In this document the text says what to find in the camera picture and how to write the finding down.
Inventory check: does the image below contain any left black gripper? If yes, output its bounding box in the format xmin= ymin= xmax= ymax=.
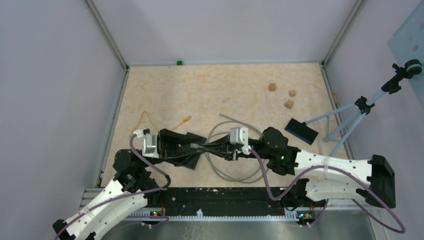
xmin=141 ymin=127 xmax=207 ymax=168

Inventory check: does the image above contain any grey ethernet cable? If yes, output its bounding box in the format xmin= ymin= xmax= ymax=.
xmin=190 ymin=113 xmax=270 ymax=184

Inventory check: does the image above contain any yellow ethernet cable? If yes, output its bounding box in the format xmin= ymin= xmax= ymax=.
xmin=129 ymin=111 xmax=192 ymax=139

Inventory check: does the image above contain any black blue switch box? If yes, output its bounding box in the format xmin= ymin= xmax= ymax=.
xmin=284 ymin=118 xmax=318 ymax=145

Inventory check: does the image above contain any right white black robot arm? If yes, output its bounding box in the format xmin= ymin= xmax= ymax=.
xmin=198 ymin=127 xmax=396 ymax=209

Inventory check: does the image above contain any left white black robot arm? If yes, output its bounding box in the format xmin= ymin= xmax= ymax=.
xmin=52 ymin=128 xmax=207 ymax=240

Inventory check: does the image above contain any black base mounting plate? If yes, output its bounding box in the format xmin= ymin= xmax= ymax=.
xmin=155 ymin=187 xmax=327 ymax=218

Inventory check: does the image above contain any wooden cube far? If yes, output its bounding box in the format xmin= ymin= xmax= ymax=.
xmin=268 ymin=83 xmax=277 ymax=92

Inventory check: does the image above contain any wooden cube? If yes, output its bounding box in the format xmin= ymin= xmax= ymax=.
xmin=284 ymin=99 xmax=294 ymax=109
xmin=268 ymin=83 xmax=277 ymax=92
xmin=288 ymin=89 xmax=297 ymax=97

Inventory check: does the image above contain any wooden cube near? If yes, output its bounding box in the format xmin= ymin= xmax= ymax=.
xmin=284 ymin=99 xmax=294 ymax=109

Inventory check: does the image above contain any wooden cube middle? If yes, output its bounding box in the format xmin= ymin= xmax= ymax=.
xmin=288 ymin=89 xmax=297 ymax=97

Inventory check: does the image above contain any light blue tripod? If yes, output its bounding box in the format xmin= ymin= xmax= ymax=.
xmin=296 ymin=59 xmax=423 ymax=156

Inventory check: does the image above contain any light blue perforated panel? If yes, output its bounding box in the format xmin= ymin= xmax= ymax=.
xmin=386 ymin=1 xmax=424 ymax=107

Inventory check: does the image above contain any black network switch box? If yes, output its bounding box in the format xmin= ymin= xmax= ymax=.
xmin=177 ymin=132 xmax=207 ymax=170

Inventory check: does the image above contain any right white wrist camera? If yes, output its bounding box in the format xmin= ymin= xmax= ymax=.
xmin=229 ymin=127 xmax=249 ymax=145

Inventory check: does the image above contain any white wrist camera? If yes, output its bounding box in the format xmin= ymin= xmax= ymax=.
xmin=133 ymin=128 xmax=160 ymax=159
xmin=229 ymin=127 xmax=249 ymax=145

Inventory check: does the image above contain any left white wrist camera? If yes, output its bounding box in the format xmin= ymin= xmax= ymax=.
xmin=133 ymin=128 xmax=160 ymax=159

